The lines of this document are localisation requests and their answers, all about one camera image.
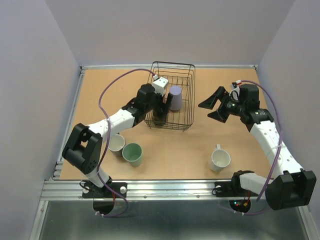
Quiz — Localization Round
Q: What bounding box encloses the lavender cup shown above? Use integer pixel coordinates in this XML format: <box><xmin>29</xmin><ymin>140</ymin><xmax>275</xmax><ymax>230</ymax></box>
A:
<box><xmin>169</xmin><ymin>85</ymin><xmax>183</xmax><ymax>111</ymax></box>

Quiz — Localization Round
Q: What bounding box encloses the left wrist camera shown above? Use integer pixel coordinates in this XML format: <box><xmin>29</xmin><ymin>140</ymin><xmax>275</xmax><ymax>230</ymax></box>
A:
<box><xmin>151</xmin><ymin>74</ymin><xmax>169</xmax><ymax>97</ymax></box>

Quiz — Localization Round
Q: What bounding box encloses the green cup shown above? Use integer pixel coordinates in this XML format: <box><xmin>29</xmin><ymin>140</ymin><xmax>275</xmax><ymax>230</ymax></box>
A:
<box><xmin>122</xmin><ymin>143</ymin><xmax>143</xmax><ymax>168</ymax></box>

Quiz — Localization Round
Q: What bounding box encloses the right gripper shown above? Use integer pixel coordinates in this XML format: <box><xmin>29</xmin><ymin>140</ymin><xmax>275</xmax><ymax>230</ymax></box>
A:
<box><xmin>198</xmin><ymin>86</ymin><xmax>246</xmax><ymax>123</ymax></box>

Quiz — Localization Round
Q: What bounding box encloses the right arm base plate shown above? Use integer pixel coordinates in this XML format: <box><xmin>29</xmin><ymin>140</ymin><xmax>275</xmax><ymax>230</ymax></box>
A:
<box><xmin>211</xmin><ymin>180</ymin><xmax>258</xmax><ymax>198</ymax></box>

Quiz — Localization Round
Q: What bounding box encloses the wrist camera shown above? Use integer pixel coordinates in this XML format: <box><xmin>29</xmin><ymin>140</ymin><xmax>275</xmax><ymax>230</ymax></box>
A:
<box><xmin>229</xmin><ymin>80</ymin><xmax>242</xmax><ymax>99</ymax></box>
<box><xmin>151</xmin><ymin>74</ymin><xmax>169</xmax><ymax>97</ymax></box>

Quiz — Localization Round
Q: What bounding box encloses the black wire dish rack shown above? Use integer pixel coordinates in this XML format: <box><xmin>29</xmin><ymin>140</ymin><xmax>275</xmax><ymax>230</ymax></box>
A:
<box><xmin>145</xmin><ymin>61</ymin><xmax>196</xmax><ymax>132</ymax></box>

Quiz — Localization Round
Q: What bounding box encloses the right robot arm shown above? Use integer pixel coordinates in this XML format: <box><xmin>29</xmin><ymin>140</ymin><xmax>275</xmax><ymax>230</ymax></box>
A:
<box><xmin>198</xmin><ymin>80</ymin><xmax>317</xmax><ymax>210</ymax></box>

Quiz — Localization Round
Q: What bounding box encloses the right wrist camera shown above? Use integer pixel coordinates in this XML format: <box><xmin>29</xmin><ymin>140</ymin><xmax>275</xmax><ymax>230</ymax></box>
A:
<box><xmin>229</xmin><ymin>80</ymin><xmax>242</xmax><ymax>99</ymax></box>

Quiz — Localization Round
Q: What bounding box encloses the grey mug white inside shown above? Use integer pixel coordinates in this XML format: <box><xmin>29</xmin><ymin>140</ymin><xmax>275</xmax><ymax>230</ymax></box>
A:
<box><xmin>108</xmin><ymin>134</ymin><xmax>126</xmax><ymax>157</ymax></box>

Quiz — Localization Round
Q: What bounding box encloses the black mug white inside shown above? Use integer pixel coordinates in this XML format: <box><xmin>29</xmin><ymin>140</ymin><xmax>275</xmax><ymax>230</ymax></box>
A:
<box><xmin>153</xmin><ymin>110</ymin><xmax>168</xmax><ymax>126</ymax></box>

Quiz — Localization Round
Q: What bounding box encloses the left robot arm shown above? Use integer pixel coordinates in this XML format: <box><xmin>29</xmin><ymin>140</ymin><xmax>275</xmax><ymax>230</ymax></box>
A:
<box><xmin>62</xmin><ymin>77</ymin><xmax>169</xmax><ymax>197</ymax></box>

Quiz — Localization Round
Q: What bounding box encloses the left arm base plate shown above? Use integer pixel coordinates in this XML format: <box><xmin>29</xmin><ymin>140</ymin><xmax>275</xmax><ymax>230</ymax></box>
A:
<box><xmin>79</xmin><ymin>180</ymin><xmax>128</xmax><ymax>199</ymax></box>

